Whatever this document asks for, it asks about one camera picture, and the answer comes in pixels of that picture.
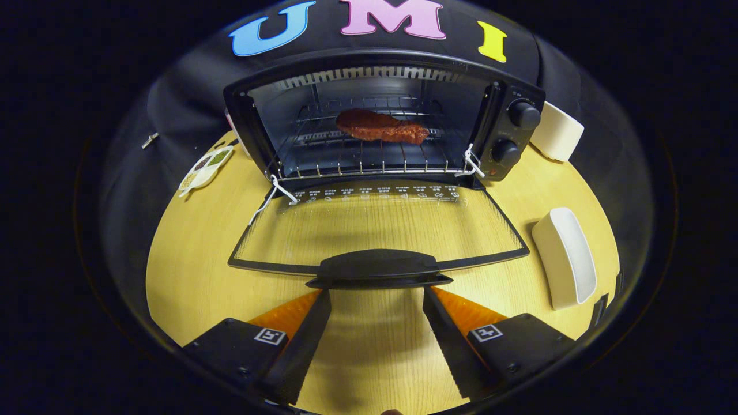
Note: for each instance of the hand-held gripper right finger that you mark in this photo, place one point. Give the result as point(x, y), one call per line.
point(452, 351)

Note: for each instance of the brown meat piece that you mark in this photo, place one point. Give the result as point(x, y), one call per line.
point(380, 128)

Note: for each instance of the silver clip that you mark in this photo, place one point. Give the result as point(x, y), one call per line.
point(150, 140)

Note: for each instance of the white rectangular tray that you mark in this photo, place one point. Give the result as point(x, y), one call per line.
point(568, 259)

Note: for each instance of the clear plastic bottle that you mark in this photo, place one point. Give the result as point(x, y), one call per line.
point(233, 129)

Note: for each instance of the white toaster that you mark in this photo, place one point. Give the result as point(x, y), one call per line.
point(556, 132)

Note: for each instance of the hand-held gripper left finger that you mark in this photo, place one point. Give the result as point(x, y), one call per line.
point(302, 351)

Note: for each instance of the white divided spice dish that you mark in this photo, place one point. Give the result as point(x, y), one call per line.
point(204, 167)

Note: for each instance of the black toaster oven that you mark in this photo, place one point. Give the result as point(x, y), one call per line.
point(375, 271)

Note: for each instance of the black backdrop cloth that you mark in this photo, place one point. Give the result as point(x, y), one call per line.
point(173, 98)

